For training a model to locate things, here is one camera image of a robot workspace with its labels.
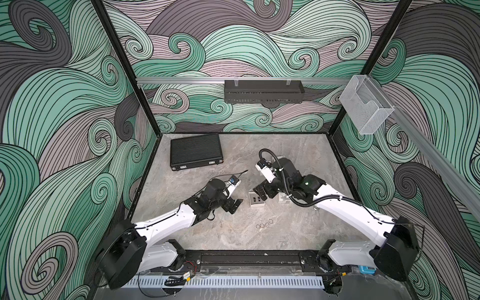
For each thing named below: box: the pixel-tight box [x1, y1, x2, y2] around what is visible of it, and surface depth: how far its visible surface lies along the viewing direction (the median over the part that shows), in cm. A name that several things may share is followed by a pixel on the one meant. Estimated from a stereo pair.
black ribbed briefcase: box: [170, 133, 224, 172], surface depth 105 cm
